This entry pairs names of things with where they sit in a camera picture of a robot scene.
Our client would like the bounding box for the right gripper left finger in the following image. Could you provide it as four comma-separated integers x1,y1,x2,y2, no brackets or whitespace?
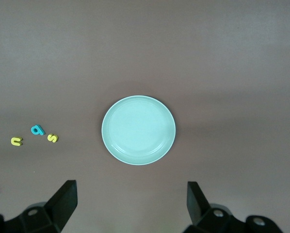
0,180,77,233

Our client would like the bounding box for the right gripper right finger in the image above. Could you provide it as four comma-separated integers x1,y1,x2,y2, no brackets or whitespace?
183,181,284,233

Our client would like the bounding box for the teal foam letter a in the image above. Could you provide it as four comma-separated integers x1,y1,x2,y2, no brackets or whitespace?
30,124,46,136

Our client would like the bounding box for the green plate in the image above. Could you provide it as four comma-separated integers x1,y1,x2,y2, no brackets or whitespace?
101,95,177,166

